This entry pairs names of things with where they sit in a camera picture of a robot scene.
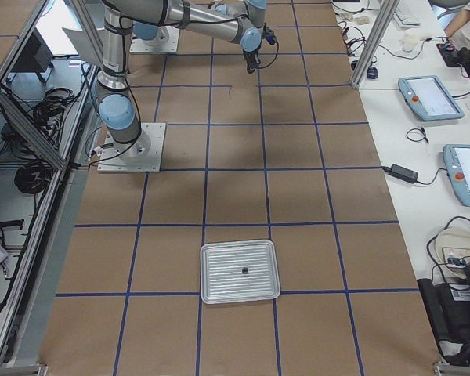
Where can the blue teach pendant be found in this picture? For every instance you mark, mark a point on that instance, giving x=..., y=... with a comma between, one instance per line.
x=429, y=99
x=456, y=158

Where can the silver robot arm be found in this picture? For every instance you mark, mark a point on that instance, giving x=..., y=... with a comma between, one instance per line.
x=238, y=22
x=115, y=106

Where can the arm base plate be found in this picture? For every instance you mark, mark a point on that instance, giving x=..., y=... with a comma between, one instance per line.
x=144, y=156
x=151, y=40

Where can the black power adapter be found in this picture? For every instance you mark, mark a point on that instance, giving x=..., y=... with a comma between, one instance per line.
x=399, y=172

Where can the blue teach pendant near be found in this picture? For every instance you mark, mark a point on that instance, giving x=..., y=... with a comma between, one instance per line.
x=456, y=158

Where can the blue teach pendant far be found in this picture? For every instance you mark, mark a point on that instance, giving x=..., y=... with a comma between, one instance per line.
x=429, y=99

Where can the silver ribbed metal tray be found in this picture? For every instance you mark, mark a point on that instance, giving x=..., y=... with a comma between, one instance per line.
x=222, y=281

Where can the blue black small device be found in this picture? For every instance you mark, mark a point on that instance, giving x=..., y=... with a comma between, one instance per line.
x=372, y=73

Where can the aluminium frame post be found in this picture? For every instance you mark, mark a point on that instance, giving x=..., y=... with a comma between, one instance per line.
x=379, y=28

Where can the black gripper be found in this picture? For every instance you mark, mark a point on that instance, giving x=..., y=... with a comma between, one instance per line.
x=251, y=57

